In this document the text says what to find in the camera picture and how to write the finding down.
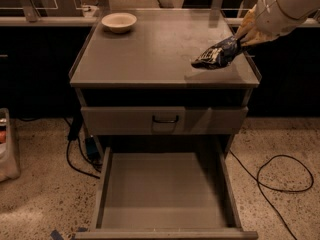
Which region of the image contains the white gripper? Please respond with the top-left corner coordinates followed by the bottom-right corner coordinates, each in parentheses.
top-left (235, 0), bottom-right (300, 46)

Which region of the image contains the blue chip bag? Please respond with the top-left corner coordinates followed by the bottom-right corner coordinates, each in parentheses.
top-left (191, 36), bottom-right (248, 70)

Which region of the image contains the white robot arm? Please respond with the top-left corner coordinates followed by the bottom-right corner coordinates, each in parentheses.
top-left (235, 0), bottom-right (320, 47)

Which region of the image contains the grey drawer cabinet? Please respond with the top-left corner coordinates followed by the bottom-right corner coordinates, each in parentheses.
top-left (70, 9), bottom-right (261, 152)

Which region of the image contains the closed grey upper drawer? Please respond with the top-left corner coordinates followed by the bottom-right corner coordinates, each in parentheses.
top-left (81, 107), bottom-right (248, 135)

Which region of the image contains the open grey lower drawer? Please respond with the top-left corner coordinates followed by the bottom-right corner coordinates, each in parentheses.
top-left (75, 150), bottom-right (258, 240)

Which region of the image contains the white ceramic bowl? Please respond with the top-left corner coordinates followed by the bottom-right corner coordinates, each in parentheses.
top-left (101, 13), bottom-right (137, 34)

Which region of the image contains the blue power adapter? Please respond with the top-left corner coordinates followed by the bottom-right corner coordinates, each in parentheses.
top-left (85, 137), bottom-right (99, 160)

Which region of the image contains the clear plastic bin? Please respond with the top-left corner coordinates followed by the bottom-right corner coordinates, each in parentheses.
top-left (0, 108), bottom-right (20, 182)

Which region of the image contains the blue tape piece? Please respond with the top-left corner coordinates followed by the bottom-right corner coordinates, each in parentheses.
top-left (49, 227), bottom-right (88, 240)

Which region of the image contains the black drawer handle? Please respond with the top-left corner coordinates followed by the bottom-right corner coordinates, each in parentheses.
top-left (152, 115), bottom-right (179, 124)

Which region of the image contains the black floor cable right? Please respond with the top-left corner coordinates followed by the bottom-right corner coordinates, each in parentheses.
top-left (229, 149), bottom-right (315, 240)

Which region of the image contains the black floor cable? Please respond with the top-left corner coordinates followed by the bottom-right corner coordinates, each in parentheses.
top-left (63, 116), bottom-right (103, 180)
top-left (229, 149), bottom-right (315, 240)

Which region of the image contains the black floor cable left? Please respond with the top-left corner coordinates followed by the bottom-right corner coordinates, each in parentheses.
top-left (63, 116), bottom-right (103, 180)

